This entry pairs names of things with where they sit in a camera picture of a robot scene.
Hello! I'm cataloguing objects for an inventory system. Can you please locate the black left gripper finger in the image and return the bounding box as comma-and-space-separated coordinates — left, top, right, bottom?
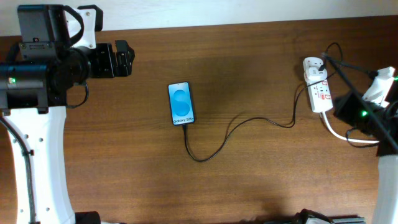
116, 51, 135, 77
115, 40, 134, 54

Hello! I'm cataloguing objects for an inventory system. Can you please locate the thin black charger cable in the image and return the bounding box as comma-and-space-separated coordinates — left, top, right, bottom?
182, 42, 343, 163

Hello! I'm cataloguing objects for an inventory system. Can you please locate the blue Samsung smartphone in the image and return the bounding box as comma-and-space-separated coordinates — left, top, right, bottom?
168, 82, 195, 126

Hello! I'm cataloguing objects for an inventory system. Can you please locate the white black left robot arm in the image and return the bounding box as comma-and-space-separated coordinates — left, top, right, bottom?
1, 40, 134, 223

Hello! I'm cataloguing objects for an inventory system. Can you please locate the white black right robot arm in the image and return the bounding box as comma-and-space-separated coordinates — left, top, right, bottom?
333, 92, 397, 224

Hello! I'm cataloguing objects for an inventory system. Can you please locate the white charger adapter plug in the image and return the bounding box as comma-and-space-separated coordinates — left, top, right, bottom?
304, 67, 328, 84

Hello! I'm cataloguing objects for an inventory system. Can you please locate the white power strip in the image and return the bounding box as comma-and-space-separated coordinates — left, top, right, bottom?
303, 57, 333, 113

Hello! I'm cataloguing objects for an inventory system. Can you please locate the white power strip cord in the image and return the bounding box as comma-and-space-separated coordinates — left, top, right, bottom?
320, 111, 380, 144

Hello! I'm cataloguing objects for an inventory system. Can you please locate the black base bracket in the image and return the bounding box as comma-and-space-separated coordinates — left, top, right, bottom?
292, 209, 366, 224

